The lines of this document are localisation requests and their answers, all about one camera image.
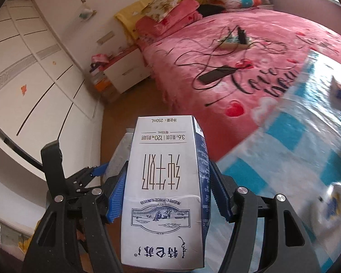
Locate colourful rabbit print pillow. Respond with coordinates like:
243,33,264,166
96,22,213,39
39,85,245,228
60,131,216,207
216,0,264,11

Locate wall bottle decoration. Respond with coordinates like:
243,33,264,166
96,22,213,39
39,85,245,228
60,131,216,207
79,0,98,21

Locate stack of shoe boxes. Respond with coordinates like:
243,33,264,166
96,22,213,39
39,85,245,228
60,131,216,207
89,63,115,101

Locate blue checked tablecloth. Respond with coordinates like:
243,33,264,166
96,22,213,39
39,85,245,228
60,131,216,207
216,50,341,273

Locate pale blue printed packet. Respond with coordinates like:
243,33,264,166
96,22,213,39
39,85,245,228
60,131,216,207
318,180,341,232

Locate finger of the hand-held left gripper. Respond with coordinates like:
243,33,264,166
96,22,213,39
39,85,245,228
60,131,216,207
71,162,110,190

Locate black clothing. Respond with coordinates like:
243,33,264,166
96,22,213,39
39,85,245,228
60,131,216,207
197,4,227,17

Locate black cable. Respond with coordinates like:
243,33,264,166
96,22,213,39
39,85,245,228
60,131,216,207
176,25,288,106

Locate pink bed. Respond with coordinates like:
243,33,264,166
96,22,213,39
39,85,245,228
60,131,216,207
135,7,341,160

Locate power strip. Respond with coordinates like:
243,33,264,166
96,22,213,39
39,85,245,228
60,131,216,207
217,28,251,49

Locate black phone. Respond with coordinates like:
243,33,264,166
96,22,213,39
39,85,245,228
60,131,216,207
198,66,237,85

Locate floral pillow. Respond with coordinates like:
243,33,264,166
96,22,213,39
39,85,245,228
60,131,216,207
143,0,186,22

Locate white nightstand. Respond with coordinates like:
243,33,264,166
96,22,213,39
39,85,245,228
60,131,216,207
102,45,152,95

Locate white wet wipes packet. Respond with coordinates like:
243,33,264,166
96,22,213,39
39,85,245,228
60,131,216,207
106,128,137,182

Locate yellow headboard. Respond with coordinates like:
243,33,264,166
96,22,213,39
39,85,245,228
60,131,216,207
115,0,231,45

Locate white wardrobe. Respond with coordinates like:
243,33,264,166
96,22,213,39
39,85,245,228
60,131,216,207
0,0,103,137

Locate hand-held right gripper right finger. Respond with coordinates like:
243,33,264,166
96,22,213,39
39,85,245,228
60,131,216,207
209,162,321,273

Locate pink fleece blanket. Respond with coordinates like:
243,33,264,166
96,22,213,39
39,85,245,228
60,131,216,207
135,0,201,36

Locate pink item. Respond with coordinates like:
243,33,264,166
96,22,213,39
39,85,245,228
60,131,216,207
91,53,110,65

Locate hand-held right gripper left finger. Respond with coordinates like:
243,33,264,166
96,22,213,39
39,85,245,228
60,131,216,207
25,170,129,273

